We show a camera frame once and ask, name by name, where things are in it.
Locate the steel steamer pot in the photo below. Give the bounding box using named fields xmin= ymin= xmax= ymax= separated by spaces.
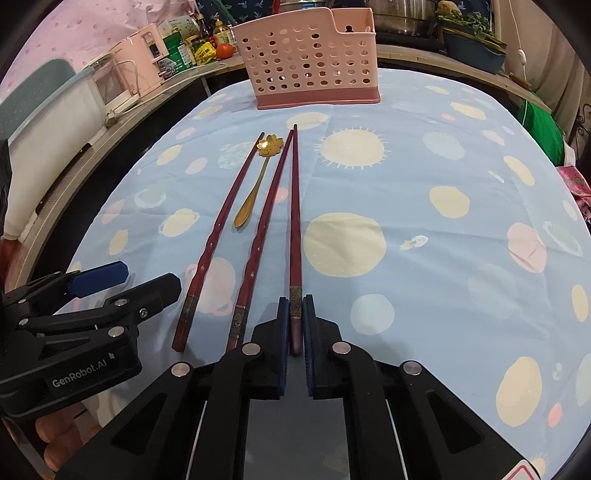
xmin=369 ymin=0 xmax=439 ymax=38

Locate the pink kitchen appliance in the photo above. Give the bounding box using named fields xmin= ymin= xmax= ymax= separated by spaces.
xmin=122 ymin=24 xmax=167 ymax=81

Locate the green bag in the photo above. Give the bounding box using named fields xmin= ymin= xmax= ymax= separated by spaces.
xmin=522 ymin=99 xmax=566 ymax=167

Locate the pink patterned sheet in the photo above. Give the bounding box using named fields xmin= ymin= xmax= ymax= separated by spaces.
xmin=0 ymin=0 xmax=204 ymax=116

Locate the green carton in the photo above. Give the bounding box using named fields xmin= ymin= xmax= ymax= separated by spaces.
xmin=161 ymin=31 xmax=197 ymax=75

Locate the small white oven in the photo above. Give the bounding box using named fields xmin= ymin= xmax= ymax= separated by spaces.
xmin=85 ymin=53 xmax=141 ymax=109

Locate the white cord with switch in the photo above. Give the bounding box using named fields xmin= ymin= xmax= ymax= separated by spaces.
xmin=505 ymin=0 xmax=529 ymax=65

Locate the blue planter with herbs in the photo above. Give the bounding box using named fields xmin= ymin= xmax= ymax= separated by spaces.
xmin=436 ymin=14 xmax=509 ymax=75

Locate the person's left hand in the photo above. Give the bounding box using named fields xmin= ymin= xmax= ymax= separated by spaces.
xmin=36 ymin=399 xmax=100 ymax=474

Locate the maroon twisted chopstick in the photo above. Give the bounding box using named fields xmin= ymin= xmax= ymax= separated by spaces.
xmin=225 ymin=129 xmax=295 ymax=352
xmin=288 ymin=124 xmax=303 ymax=356
xmin=172 ymin=133 xmax=265 ymax=354

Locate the navy patterned cloth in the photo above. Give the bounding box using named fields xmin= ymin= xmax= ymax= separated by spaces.
xmin=194 ymin=0 xmax=333 ymax=24

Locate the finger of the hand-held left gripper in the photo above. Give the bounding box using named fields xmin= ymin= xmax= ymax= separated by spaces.
xmin=21 ymin=272 xmax=182 ymax=344
xmin=4 ymin=261 xmax=129 ymax=320

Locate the white power cable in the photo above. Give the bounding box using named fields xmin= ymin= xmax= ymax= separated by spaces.
xmin=104 ymin=62 xmax=236 ymax=127

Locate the beige curtain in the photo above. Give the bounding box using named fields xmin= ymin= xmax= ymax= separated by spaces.
xmin=489 ymin=0 xmax=591 ymax=107

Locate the pink perforated utensil basket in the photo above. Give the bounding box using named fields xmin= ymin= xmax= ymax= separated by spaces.
xmin=231 ymin=7 xmax=382 ymax=110

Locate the pink floral cloth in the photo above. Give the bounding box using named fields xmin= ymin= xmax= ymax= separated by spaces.
xmin=556 ymin=166 xmax=591 ymax=222

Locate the yellow packet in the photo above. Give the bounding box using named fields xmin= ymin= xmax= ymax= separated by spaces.
xmin=194 ymin=41 xmax=218 ymax=65

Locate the white packet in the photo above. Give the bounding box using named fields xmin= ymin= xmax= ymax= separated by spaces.
xmin=159 ymin=15 xmax=195 ymax=38

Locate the white storage box grey lid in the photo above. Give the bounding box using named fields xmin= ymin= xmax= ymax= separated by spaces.
xmin=0 ymin=59 xmax=105 ymax=238

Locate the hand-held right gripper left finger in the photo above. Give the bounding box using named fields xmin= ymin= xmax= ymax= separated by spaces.
xmin=55 ymin=295 xmax=291 ymax=480

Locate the yellow oil bottle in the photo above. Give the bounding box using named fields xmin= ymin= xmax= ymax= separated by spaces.
xmin=213 ymin=18 xmax=234 ymax=47

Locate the gold flower spoon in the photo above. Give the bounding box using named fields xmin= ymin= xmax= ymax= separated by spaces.
xmin=233 ymin=134 xmax=284 ymax=229

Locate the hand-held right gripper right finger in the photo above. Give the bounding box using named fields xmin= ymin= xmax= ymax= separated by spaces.
xmin=302 ymin=294 xmax=527 ymax=480

